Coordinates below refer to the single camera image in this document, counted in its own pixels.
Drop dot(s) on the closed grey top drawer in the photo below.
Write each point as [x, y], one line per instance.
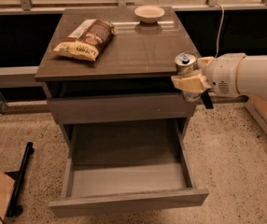
[120, 108]

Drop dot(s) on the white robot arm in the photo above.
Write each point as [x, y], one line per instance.
[251, 76]

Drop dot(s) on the black plug block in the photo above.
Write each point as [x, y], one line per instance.
[207, 100]

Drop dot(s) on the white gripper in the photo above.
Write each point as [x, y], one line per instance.
[222, 75]

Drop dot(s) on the beige paper bowl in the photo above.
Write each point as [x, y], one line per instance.
[149, 14]

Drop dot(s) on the grey drawer cabinet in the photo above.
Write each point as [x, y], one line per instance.
[139, 59]

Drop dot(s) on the black metal stand leg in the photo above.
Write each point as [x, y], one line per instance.
[13, 209]

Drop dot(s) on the brown yellow chip bag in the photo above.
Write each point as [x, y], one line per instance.
[87, 41]

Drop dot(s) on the open grey middle drawer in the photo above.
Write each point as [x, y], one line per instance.
[127, 167]

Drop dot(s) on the silver redbull can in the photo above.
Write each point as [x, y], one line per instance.
[186, 63]

